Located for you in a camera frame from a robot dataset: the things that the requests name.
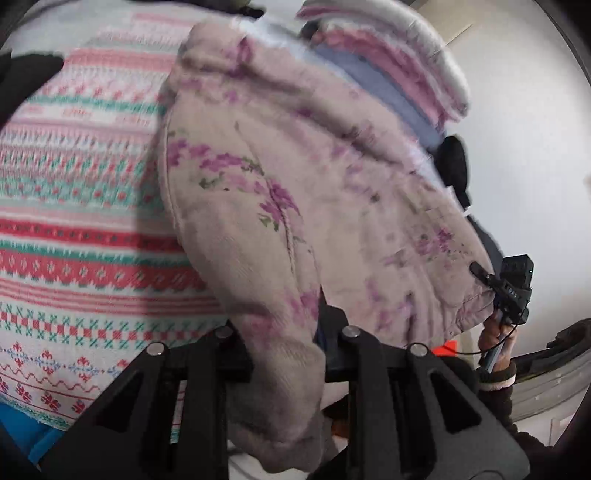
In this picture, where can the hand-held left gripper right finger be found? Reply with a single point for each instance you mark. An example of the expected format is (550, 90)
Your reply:
(383, 406)

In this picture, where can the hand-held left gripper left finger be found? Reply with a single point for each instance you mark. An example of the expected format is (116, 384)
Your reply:
(138, 415)

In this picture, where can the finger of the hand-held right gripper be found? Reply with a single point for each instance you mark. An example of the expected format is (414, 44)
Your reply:
(482, 273)

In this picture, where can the floral padded jacket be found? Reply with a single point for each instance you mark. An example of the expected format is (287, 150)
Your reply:
(323, 184)

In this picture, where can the person's right forearm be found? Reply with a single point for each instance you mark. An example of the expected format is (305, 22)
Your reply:
(498, 406)

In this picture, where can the person's right hand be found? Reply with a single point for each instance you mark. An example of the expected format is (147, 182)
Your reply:
(491, 337)

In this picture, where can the dark grey padded garment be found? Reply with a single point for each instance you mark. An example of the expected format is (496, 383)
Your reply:
(487, 240)

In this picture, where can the dark curved object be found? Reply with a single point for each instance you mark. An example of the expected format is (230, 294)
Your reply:
(563, 341)

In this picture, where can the small orange object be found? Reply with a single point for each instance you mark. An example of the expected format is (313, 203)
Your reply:
(445, 349)

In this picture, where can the blue cloth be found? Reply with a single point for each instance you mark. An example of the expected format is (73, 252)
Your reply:
(27, 434)

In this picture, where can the black fuzzy cloth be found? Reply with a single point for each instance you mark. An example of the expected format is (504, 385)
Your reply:
(455, 161)

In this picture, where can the patterned striped blanket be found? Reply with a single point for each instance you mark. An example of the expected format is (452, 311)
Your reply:
(83, 240)

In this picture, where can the blue folded quilt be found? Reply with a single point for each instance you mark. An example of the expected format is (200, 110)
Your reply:
(383, 92)

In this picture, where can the stack of folded quilts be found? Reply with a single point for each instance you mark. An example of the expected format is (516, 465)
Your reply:
(397, 69)

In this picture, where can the black folded cloth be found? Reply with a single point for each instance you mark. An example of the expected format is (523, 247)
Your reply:
(23, 87)

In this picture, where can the light grey bed sheet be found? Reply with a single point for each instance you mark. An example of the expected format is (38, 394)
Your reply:
(69, 27)

